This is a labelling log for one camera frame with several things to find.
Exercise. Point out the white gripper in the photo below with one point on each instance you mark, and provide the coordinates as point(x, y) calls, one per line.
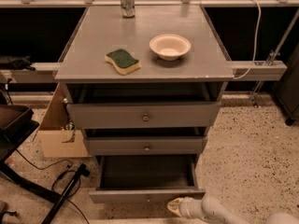
point(188, 206)

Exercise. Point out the grey bottom drawer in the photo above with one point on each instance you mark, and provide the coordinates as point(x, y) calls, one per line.
point(146, 179)

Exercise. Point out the grey drawer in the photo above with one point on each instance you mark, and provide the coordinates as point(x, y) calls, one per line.
point(145, 145)
point(152, 115)
point(146, 179)

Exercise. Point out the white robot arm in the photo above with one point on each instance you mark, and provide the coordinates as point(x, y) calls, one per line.
point(212, 211)

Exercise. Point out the grey middle drawer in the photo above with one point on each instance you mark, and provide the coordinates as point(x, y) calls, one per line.
point(145, 145)

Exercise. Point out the grey top drawer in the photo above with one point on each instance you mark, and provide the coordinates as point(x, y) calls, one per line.
point(152, 115)

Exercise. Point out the grey drawer cabinet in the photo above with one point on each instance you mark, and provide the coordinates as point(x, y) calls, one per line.
point(198, 76)

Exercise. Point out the cardboard box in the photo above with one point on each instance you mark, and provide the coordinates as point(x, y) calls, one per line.
point(58, 137)

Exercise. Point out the green yellow sponge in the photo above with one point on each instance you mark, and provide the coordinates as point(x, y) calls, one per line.
point(123, 62)

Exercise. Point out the white paper bowl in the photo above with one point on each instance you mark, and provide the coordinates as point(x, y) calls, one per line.
point(170, 47)

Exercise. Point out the dark cabinet at right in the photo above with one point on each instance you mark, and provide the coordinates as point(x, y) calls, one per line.
point(287, 89)

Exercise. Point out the black chair base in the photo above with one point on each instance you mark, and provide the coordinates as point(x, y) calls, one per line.
point(16, 125)

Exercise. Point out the silver green soda can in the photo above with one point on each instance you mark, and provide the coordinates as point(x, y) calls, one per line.
point(128, 8)

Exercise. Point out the aluminium frame rail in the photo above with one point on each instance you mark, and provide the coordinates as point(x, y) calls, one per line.
point(243, 70)

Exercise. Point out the black bag on rail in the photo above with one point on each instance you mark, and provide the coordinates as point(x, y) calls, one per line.
point(15, 63)

